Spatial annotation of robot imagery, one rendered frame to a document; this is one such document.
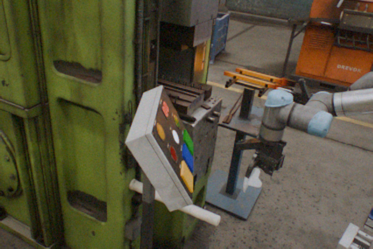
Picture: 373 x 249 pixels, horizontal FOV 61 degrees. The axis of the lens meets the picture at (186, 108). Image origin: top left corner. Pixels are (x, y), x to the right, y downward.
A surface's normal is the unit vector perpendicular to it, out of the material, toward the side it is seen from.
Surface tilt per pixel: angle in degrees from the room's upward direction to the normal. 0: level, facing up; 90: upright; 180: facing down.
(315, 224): 0
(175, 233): 90
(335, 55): 90
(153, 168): 90
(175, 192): 90
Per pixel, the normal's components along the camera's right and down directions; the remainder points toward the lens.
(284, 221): 0.08, -0.89
